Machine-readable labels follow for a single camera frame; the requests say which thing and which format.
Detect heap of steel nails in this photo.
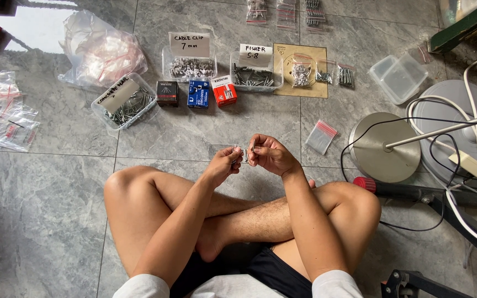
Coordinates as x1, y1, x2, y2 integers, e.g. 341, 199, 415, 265
105, 88, 156, 127

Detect handwritten paper label, slanted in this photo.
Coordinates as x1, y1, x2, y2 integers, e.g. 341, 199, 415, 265
96, 76, 141, 115

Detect person's leg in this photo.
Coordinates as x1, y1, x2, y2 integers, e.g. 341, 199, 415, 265
195, 181, 382, 275
104, 166, 318, 277

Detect black bar with red grips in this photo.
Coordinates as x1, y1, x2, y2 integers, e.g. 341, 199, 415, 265
353, 176, 477, 211

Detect heap of grey cable clips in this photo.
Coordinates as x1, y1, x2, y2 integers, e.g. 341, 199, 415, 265
169, 57, 215, 79

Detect tan cardboard sheet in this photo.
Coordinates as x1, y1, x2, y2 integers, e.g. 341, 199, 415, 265
273, 42, 329, 99

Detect handwritten card label, small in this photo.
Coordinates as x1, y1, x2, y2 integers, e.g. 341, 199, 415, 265
238, 43, 273, 68

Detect green wooden furniture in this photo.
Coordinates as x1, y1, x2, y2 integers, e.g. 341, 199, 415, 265
428, 0, 477, 54

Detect heap of clear zip bags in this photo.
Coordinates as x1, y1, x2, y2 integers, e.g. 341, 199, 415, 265
0, 65, 41, 163

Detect stacked clear plastic tubs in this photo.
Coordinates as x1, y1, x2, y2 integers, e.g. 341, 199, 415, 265
367, 53, 430, 106

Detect black metal frame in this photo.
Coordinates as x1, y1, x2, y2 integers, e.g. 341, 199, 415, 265
380, 194, 477, 298

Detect handwritten card label, large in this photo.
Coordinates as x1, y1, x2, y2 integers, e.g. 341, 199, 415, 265
168, 32, 211, 58

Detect person's left leg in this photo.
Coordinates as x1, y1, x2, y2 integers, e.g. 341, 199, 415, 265
104, 166, 318, 277

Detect small red white cardboard box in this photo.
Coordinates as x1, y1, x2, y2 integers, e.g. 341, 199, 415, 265
211, 75, 238, 108

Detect person's right hand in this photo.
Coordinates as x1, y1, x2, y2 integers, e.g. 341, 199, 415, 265
247, 133, 302, 179

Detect small black cardboard box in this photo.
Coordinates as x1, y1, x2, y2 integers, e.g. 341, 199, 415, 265
156, 80, 180, 108

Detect clear tub with cable clips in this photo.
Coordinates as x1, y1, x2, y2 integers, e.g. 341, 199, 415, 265
161, 44, 219, 83

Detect white fan base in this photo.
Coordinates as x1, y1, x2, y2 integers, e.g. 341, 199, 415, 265
412, 79, 477, 183

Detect zip bag with screws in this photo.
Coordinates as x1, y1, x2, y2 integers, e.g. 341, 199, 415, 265
316, 59, 335, 85

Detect clear tub with nails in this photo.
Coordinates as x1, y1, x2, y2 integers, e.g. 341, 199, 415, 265
91, 73, 159, 131

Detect large plastic bag of zip bags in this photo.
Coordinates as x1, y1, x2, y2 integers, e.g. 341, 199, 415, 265
57, 9, 149, 88

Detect white shirt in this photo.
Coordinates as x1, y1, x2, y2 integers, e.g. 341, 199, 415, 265
112, 270, 364, 298

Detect small blue cardboard box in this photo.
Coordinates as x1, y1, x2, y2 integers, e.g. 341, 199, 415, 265
187, 79, 210, 109

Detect small silver screw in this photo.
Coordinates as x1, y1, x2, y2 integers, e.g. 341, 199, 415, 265
245, 138, 257, 163

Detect clear tub with wall plugs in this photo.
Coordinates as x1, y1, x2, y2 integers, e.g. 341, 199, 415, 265
229, 51, 285, 93

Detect person's right leg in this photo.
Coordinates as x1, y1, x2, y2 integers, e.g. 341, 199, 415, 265
195, 181, 382, 275

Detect metal lamp base with pole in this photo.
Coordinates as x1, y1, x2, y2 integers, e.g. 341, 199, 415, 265
349, 110, 477, 184

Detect clear plastic bag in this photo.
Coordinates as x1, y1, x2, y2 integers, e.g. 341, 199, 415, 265
438, 0, 477, 28

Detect black cable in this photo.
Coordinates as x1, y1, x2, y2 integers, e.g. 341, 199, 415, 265
340, 117, 477, 232

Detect person's left hand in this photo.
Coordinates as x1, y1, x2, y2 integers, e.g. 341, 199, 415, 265
203, 146, 244, 188

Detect zip bag with white clips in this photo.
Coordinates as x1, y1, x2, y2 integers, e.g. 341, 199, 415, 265
290, 52, 318, 89

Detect black shorts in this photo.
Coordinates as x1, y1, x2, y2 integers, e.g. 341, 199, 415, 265
170, 246, 314, 298

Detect tiny empty zip bag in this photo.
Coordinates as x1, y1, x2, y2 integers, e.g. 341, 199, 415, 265
417, 44, 433, 64

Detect heap of grey wall plugs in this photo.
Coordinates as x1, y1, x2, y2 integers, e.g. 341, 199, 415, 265
233, 63, 275, 88

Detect zip bag with grey plugs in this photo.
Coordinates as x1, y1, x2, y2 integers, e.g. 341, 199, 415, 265
336, 62, 357, 89

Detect cream plug adaptor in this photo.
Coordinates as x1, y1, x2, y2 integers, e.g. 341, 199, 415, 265
448, 151, 477, 181

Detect empty clear zip bag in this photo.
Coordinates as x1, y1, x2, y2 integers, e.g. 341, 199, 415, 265
304, 119, 339, 156

